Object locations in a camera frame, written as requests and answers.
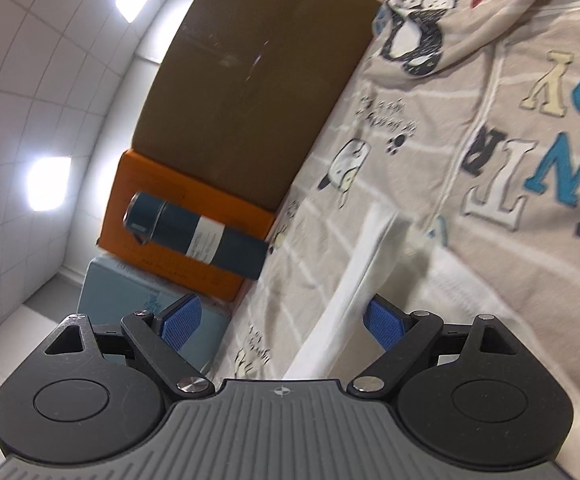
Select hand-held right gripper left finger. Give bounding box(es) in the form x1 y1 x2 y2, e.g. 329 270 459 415
43 293 217 403

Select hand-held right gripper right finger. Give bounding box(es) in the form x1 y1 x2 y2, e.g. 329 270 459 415
347 293 520 402

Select beige letter-print T-shirt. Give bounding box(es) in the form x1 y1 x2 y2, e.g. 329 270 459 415
282 0 580 467

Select light blue box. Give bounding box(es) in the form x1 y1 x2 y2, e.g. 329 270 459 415
77 255 233 377

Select dark blue cylindrical bottle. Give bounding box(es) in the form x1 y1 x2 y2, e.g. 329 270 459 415
122 190 270 281

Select orange box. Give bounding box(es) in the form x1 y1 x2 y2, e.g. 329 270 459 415
94 148 276 304

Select beige cartoon dog bed sheet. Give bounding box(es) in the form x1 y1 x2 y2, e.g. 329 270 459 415
209 0 580 382

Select brown cardboard box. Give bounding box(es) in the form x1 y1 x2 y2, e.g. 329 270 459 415
132 0 383 214

